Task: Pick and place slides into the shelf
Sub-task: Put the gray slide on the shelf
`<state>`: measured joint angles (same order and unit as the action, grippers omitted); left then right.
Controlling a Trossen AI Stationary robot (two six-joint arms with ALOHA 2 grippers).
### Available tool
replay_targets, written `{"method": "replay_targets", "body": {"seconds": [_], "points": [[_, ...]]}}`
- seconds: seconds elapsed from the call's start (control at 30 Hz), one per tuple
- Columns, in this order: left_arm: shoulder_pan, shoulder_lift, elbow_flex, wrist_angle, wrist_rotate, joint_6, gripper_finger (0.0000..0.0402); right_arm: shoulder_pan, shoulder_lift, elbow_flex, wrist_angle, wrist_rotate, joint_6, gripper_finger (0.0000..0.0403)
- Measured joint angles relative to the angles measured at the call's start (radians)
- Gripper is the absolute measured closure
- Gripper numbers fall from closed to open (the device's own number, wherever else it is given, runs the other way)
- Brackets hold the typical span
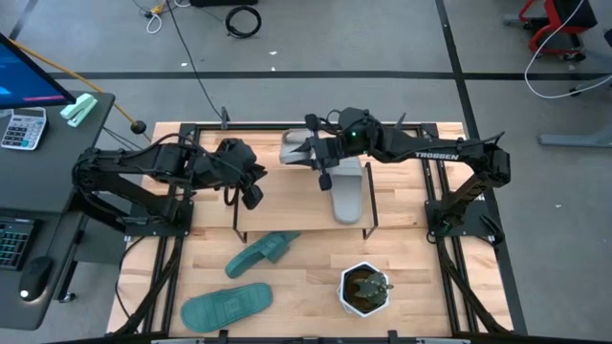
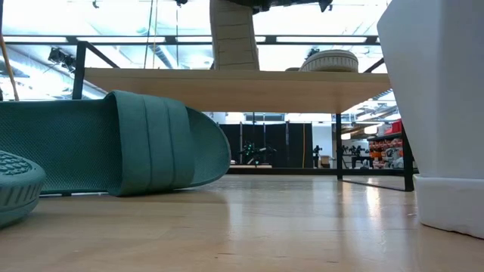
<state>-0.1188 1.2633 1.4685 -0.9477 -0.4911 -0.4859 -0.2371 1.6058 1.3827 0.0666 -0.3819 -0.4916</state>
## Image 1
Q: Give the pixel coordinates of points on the black computer mouse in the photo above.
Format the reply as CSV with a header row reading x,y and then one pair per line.
x,y
34,279

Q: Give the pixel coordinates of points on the light grey slide sandal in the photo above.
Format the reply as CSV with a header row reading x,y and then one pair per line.
x,y
287,143
346,196

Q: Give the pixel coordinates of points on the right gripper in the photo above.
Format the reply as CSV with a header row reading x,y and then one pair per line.
x,y
327,153

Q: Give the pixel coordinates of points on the black desk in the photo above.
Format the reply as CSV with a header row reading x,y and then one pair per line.
x,y
48,181

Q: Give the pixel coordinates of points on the black rig frame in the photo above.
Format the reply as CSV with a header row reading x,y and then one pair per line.
x,y
268,126

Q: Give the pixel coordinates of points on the red and black cart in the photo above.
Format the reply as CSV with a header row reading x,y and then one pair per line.
x,y
574,12

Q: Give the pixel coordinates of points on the grey calculator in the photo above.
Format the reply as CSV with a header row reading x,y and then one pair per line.
x,y
24,129

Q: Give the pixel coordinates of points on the white hexagonal plant pot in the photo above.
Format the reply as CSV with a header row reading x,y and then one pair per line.
x,y
342,294

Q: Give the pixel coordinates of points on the black round knob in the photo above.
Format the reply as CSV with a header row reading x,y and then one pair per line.
x,y
138,127

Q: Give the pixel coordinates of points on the wooden shelf with black frame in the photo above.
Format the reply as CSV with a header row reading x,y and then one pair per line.
x,y
287,205

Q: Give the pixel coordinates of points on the computer monitor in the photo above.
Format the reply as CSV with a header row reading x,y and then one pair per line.
x,y
24,76

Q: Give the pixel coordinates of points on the grey table clamp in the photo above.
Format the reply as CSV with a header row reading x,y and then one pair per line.
x,y
400,120
225,118

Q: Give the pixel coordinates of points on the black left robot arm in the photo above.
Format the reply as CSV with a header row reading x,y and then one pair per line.
x,y
119,162

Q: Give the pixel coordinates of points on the black keyboard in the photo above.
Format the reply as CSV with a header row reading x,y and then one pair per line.
x,y
14,243

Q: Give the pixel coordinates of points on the mint green stapler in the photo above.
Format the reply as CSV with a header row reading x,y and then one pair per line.
x,y
79,110

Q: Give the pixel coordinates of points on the green cactus plant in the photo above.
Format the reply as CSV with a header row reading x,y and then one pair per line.
x,y
373,289

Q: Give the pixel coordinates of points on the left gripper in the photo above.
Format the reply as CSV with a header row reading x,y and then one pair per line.
x,y
234,162

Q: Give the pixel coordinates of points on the green rubber slide sandal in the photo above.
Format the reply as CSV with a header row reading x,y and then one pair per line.
x,y
225,308
258,253

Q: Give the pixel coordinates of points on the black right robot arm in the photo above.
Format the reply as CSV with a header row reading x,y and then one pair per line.
x,y
430,155

